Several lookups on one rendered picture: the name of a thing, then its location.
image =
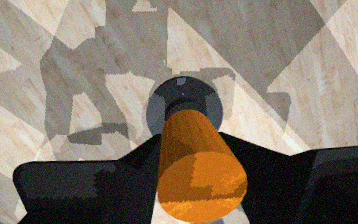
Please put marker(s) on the orange knob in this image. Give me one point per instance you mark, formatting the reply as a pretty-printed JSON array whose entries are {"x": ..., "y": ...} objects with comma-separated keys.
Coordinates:
[{"x": 199, "y": 177}]

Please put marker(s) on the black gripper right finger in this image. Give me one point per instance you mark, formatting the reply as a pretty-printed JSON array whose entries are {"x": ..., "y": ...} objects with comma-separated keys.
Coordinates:
[{"x": 280, "y": 186}]

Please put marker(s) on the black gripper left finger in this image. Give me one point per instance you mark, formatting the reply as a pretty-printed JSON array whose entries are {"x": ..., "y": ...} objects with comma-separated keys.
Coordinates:
[{"x": 127, "y": 186}]

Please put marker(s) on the black round pedestal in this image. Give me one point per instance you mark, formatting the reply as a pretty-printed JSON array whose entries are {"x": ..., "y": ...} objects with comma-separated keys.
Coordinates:
[{"x": 183, "y": 93}]

